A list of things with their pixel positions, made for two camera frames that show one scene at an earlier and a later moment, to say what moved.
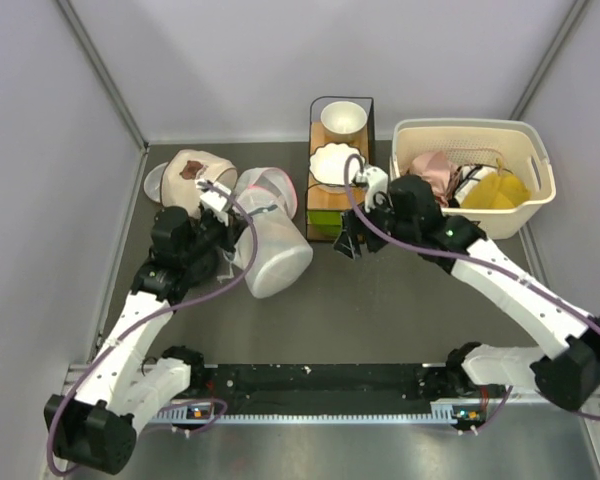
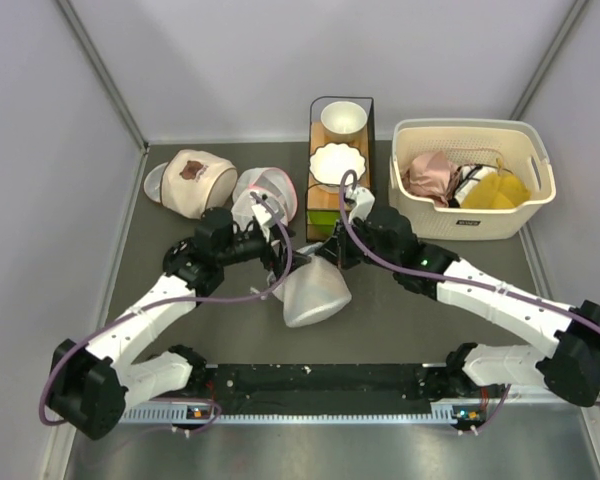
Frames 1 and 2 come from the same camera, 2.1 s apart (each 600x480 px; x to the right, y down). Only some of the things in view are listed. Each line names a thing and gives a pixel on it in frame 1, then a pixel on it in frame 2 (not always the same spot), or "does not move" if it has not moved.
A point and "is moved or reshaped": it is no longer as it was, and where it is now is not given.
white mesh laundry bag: x=283 y=251 is moved or reshaped
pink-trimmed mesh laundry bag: x=265 y=191 does not move
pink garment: x=438 y=168 does not move
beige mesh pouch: x=174 y=182 does not move
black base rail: x=313 y=383 does not move
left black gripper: x=231 y=233 -> x=279 y=261
